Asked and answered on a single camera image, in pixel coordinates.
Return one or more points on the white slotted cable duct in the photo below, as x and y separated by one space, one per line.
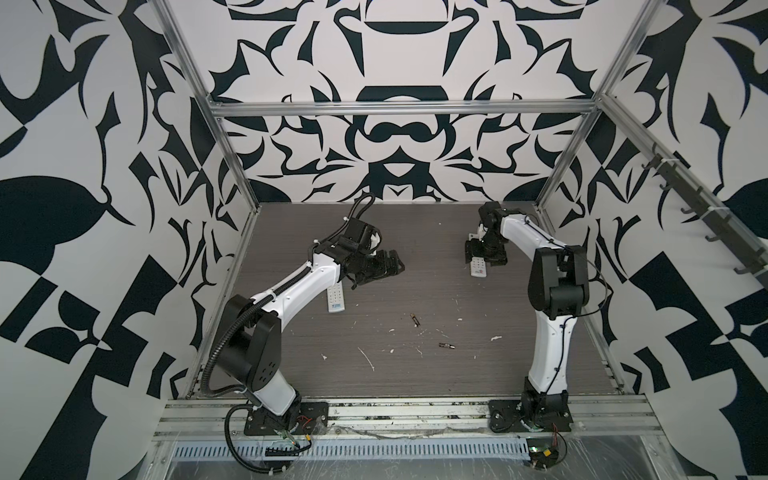
514 449

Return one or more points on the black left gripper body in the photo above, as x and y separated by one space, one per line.
368 265

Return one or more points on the black hook rack rail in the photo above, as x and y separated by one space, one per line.
739 222

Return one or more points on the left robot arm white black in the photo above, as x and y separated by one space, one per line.
246 352

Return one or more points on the white remote on table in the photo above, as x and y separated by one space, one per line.
478 267

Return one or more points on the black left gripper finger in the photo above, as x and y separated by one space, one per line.
389 260
367 276

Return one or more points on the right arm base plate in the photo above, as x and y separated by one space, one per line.
524 416

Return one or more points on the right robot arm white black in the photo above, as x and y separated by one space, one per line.
558 290

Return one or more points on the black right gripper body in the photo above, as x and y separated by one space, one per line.
492 247

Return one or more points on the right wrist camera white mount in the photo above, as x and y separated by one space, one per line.
478 234

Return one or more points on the white remote control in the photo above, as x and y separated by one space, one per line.
335 298

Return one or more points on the aluminium frame crossbar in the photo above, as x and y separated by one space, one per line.
413 107

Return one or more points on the small circuit board with wires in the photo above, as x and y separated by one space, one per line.
545 454

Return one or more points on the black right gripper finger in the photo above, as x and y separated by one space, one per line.
497 259
472 250

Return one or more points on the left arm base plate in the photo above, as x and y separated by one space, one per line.
302 418

